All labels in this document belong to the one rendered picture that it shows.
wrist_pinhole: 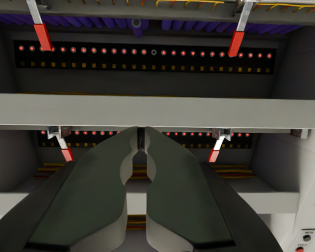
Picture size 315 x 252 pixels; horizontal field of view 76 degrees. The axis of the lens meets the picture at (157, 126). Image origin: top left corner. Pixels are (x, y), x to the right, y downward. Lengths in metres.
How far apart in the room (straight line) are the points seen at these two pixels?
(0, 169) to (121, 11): 0.39
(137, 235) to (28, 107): 0.46
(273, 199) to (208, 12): 0.36
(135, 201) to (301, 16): 0.41
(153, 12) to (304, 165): 0.39
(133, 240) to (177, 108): 0.44
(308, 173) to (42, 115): 0.47
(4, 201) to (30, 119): 0.20
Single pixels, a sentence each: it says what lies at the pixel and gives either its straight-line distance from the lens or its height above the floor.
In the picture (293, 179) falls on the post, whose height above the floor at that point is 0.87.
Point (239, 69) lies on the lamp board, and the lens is 0.48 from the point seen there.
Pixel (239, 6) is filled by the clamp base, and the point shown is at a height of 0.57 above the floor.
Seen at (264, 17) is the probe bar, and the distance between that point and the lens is 0.38.
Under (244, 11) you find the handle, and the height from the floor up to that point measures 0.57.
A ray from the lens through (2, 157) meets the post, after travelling 0.54.
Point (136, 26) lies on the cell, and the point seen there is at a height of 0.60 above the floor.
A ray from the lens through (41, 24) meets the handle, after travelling 0.33.
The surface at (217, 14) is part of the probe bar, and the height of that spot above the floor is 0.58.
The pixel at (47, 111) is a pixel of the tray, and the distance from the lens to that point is 0.34.
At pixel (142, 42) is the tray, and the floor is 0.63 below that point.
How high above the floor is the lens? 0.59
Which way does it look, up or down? 27 degrees up
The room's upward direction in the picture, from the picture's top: 178 degrees counter-clockwise
